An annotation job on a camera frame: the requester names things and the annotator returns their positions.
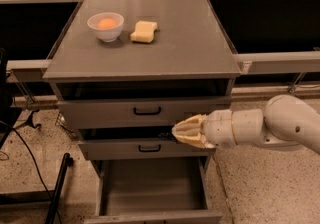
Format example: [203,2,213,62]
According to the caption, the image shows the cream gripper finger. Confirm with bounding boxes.
[172,114,206,133]
[174,133,214,149]

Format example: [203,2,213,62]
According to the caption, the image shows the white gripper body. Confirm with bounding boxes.
[202,109,236,147]

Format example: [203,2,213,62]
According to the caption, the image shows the dark blue rxbar wrapper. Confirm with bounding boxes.
[158,132,176,142]

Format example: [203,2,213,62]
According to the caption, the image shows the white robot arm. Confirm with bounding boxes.
[172,95,320,153]

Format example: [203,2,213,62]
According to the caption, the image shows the grey top drawer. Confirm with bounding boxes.
[55,79,232,130]

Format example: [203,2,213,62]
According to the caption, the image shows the grey drawer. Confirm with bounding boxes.
[84,157,222,224]
[55,79,232,130]
[79,126,214,160]

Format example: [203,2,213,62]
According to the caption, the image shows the grey bottom drawer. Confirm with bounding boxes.
[84,157,222,224]

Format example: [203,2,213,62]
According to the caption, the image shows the grey drawer cabinet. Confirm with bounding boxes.
[42,0,242,224]

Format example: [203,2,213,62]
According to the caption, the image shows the grey middle drawer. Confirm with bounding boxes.
[79,126,214,160]

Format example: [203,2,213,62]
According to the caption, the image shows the yellow sponge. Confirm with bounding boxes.
[130,21,158,43]

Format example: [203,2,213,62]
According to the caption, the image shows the black pole stand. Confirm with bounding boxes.
[45,153,72,224]

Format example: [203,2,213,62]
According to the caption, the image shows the white bowl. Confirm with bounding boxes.
[87,12,124,42]

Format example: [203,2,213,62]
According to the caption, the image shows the orange fruit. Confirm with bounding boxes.
[98,18,118,30]

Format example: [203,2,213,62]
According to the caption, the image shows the black middle drawer handle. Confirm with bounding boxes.
[138,144,161,153]

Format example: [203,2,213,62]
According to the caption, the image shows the black drawer handle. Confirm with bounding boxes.
[138,144,161,153]
[133,106,162,116]

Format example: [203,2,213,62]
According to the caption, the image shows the black top drawer handle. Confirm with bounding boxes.
[133,106,162,116]

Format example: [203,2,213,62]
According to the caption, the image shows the black cable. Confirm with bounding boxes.
[0,120,63,224]

